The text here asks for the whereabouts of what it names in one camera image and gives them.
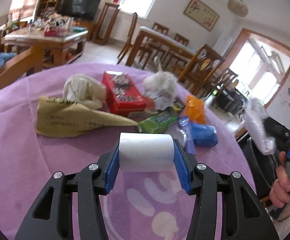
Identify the orange snack packet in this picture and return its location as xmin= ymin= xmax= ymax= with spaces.
xmin=185 ymin=95 xmax=206 ymax=125

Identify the blue plastic bag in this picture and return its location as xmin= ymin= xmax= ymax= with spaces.
xmin=191 ymin=123 xmax=218 ymax=148

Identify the wooden coffee table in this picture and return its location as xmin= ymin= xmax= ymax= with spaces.
xmin=2 ymin=28 xmax=88 ymax=68

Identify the white floor air conditioner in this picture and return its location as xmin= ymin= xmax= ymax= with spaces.
xmin=213 ymin=33 xmax=233 ymax=56

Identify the person's right hand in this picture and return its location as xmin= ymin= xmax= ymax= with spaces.
xmin=269 ymin=152 xmax=290 ymax=208

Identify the tall wooden plant stand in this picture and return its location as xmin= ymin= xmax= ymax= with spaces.
xmin=92 ymin=2 xmax=120 ymax=45

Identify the green doublemint gum pack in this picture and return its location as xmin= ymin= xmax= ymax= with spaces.
xmin=139 ymin=112 xmax=178 ymax=134

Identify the white silver plastic bag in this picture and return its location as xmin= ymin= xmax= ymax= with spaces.
xmin=243 ymin=98 xmax=276 ymax=155

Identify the wooden dining table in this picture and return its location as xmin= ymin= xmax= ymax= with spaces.
xmin=125 ymin=26 xmax=194 ymax=67

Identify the black trash bin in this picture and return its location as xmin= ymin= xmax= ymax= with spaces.
xmin=238 ymin=134 xmax=281 ymax=207

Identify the wooden sofa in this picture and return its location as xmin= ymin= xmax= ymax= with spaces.
xmin=0 ymin=45 xmax=46 ymax=106

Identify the white paper roll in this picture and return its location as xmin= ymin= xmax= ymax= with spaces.
xmin=119 ymin=133 xmax=174 ymax=172

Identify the crumpled white plastic bag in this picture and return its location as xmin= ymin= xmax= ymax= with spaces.
xmin=63 ymin=74 xmax=106 ymax=109

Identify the framed floral painting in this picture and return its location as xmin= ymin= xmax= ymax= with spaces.
xmin=184 ymin=0 xmax=219 ymax=31

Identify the front wooden dining chair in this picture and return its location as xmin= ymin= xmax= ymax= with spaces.
xmin=172 ymin=44 xmax=225 ymax=95

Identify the tan paper bag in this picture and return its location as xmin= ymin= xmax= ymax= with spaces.
xmin=36 ymin=96 xmax=141 ymax=138

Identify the hanging pendant lamp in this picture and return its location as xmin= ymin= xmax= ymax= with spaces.
xmin=227 ymin=0 xmax=249 ymax=18

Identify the small red milk carton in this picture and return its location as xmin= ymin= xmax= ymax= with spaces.
xmin=102 ymin=70 xmax=147 ymax=117

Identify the black television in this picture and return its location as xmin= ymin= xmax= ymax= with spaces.
xmin=57 ymin=0 xmax=101 ymax=21

